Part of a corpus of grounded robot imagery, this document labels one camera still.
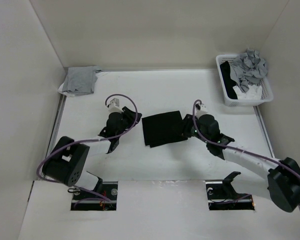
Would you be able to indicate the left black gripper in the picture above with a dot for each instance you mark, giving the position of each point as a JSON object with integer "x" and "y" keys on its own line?
{"x": 130, "y": 115}

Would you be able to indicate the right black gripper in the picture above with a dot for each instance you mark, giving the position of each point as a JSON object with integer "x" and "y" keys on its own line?
{"x": 186, "y": 124}

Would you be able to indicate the black tank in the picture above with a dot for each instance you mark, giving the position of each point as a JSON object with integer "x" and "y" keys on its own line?
{"x": 164, "y": 128}
{"x": 228, "y": 82}

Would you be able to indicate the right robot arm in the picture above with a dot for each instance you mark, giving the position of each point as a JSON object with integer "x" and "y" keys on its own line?
{"x": 282, "y": 176}

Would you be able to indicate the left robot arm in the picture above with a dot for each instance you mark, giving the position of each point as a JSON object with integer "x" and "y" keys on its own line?
{"x": 68, "y": 165}

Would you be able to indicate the folded grey tank top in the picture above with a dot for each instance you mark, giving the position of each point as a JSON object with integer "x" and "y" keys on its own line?
{"x": 80, "y": 79}

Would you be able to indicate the white tank top in basket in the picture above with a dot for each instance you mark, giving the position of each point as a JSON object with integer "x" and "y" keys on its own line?
{"x": 254, "y": 93}

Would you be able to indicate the folded white tank top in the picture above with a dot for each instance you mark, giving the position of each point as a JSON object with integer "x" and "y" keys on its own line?
{"x": 65, "y": 91}

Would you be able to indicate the crumpled grey tank top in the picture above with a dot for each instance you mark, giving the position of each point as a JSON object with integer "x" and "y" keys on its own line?
{"x": 248, "y": 69}

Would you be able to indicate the white plastic laundry basket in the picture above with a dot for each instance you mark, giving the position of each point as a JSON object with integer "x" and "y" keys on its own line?
{"x": 266, "y": 95}

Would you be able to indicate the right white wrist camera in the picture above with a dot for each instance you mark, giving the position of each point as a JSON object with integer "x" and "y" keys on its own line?
{"x": 200, "y": 109}

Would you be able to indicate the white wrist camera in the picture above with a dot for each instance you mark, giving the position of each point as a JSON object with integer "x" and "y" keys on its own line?
{"x": 200, "y": 109}
{"x": 114, "y": 106}

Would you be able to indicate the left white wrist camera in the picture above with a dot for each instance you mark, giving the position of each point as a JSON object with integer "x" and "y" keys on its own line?
{"x": 114, "y": 106}

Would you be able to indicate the right metal table rail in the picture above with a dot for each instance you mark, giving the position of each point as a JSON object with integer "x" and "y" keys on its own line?
{"x": 264, "y": 130}

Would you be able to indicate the metal table rail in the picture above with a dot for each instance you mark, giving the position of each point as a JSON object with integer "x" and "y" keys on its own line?
{"x": 56, "y": 125}
{"x": 264, "y": 130}

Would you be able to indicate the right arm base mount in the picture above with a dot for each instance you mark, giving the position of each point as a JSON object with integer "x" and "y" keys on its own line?
{"x": 223, "y": 197}

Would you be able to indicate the left metal table rail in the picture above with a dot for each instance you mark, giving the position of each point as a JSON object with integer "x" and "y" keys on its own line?
{"x": 56, "y": 125}

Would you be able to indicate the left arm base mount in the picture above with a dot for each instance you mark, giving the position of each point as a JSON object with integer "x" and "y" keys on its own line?
{"x": 104, "y": 200}

